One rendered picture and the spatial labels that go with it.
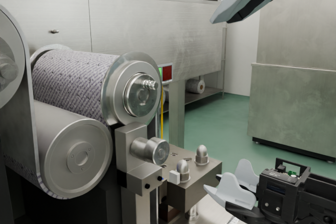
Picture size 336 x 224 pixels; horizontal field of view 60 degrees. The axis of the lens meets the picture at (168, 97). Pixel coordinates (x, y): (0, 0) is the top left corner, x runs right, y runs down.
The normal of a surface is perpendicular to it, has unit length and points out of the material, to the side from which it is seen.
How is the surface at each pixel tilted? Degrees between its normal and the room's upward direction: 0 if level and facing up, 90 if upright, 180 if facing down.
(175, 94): 90
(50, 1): 90
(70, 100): 93
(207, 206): 0
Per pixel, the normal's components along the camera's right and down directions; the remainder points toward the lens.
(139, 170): 0.00, -0.97
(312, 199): -0.63, 0.20
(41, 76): -0.60, -0.07
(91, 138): 0.78, 0.16
